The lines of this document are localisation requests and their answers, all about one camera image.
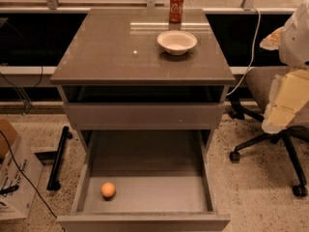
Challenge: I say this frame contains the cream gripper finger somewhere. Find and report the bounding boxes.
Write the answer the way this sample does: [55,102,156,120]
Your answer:
[260,27,283,50]
[262,70,309,134]

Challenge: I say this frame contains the orange fruit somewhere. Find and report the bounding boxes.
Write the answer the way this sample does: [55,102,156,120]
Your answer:
[100,182,116,198]

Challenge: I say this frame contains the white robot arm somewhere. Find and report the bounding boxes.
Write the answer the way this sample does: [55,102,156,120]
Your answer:
[260,0,309,133]

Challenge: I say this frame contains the closed grey top drawer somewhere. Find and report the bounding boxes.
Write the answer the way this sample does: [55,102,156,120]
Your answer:
[63,102,224,131]

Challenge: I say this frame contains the grey drawer cabinet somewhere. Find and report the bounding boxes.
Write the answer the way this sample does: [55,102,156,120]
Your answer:
[49,7,236,232]

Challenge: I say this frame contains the open grey middle drawer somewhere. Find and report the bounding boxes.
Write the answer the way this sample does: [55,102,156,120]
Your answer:
[58,130,230,232]

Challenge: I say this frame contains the grey office chair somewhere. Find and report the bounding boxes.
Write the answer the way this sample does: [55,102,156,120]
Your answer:
[229,67,309,197]

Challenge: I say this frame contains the white paper bowl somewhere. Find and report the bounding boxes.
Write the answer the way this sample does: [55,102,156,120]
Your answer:
[157,30,197,55]

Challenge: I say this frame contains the red cola can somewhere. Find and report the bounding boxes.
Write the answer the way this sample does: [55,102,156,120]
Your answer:
[169,0,184,23]

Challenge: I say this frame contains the black metal bar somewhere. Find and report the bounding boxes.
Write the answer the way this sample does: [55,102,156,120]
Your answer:
[46,126,72,191]

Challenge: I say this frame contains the cardboard box with print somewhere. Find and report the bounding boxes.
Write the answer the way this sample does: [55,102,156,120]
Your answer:
[0,119,42,220]

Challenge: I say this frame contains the white cable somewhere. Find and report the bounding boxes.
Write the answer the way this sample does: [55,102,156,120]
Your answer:
[226,7,262,98]

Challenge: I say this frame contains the black cable on floor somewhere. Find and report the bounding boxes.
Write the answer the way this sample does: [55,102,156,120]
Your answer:
[0,130,67,232]

